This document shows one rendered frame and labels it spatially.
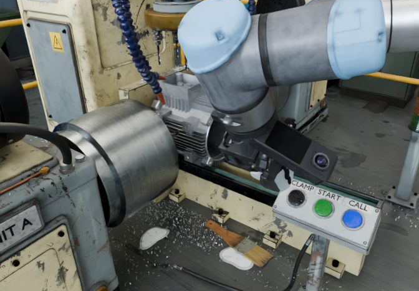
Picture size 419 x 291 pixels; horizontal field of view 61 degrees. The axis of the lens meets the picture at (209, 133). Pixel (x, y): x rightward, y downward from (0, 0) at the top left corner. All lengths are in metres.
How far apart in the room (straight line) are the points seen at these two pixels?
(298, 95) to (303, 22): 1.00
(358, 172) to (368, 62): 0.97
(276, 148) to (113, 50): 0.71
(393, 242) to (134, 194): 0.66
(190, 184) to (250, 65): 0.74
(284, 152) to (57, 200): 0.36
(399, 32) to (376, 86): 3.66
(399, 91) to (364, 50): 3.75
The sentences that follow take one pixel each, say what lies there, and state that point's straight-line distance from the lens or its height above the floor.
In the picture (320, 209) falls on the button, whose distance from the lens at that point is 0.66.
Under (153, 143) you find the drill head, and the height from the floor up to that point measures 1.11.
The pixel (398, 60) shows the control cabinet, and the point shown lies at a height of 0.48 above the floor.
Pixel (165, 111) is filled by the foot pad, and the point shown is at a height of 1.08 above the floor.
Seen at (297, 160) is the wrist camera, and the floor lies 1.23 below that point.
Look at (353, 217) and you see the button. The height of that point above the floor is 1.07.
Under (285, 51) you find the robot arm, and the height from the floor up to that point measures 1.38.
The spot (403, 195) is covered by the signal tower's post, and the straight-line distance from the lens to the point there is 1.20.
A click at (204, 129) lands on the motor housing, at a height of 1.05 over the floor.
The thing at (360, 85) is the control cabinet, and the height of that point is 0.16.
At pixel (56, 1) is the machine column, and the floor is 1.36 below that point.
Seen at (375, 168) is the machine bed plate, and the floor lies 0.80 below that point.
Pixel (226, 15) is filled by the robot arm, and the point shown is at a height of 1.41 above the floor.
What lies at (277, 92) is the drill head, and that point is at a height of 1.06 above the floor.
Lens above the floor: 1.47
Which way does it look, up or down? 27 degrees down
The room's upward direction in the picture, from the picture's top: 1 degrees counter-clockwise
